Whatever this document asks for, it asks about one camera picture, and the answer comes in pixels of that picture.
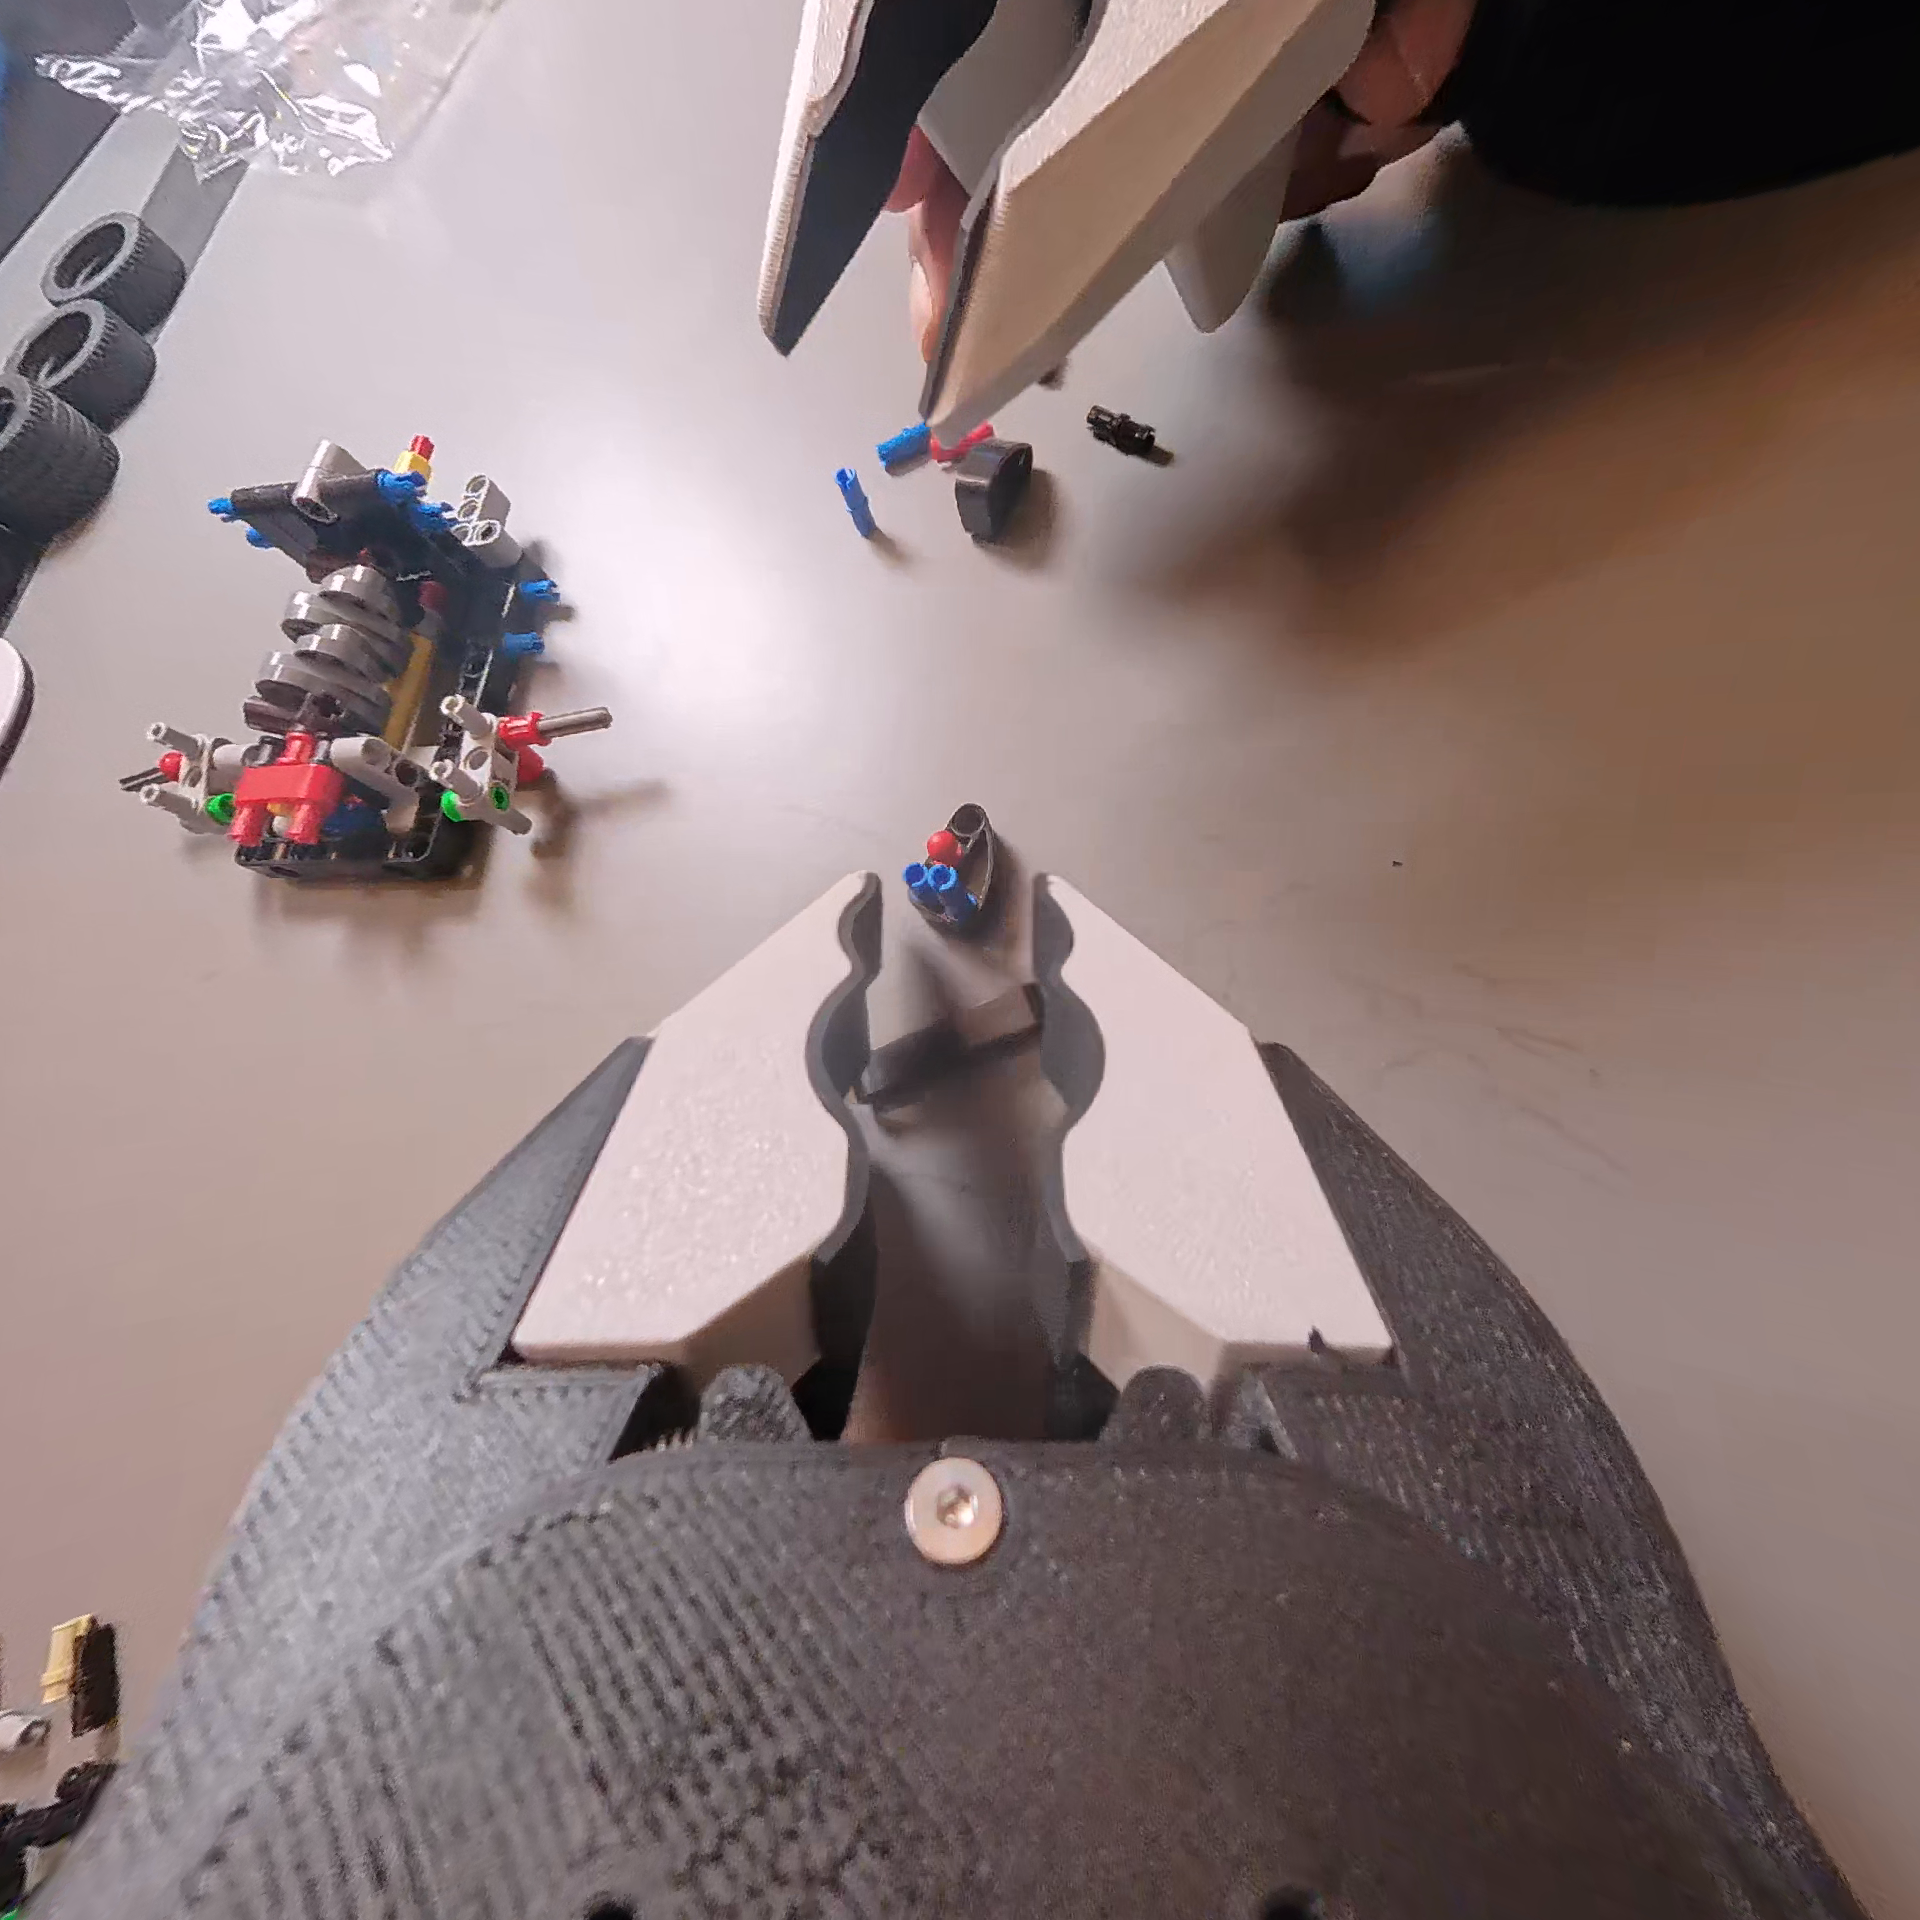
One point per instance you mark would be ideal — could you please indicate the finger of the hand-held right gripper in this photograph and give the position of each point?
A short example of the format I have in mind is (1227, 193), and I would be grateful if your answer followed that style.
(824, 59)
(1169, 122)

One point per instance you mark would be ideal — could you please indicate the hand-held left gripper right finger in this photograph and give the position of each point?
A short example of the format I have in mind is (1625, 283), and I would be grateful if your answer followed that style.
(1213, 1200)

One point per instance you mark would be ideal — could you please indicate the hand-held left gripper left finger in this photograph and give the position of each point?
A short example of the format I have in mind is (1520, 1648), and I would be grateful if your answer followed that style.
(692, 1184)

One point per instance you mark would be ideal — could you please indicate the black rounded lego beam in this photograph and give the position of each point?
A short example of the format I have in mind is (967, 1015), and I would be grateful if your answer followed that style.
(976, 862)

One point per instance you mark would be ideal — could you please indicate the black lego pin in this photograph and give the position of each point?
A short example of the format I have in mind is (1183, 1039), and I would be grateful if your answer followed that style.
(1122, 428)

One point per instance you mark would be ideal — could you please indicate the black curved lego piece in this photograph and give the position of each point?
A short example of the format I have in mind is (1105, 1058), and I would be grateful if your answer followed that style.
(994, 489)

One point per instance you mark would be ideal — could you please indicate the lego car chassis assembly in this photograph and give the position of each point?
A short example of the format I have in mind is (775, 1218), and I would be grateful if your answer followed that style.
(374, 674)

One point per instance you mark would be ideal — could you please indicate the pile of small lego pieces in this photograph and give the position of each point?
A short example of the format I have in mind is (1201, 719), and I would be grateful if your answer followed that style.
(59, 1727)

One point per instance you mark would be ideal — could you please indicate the clear plastic bag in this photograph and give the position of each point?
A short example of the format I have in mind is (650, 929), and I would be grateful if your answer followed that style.
(272, 77)

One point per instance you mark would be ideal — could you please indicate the white monitor stand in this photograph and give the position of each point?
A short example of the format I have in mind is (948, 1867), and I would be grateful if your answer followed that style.
(6, 703)

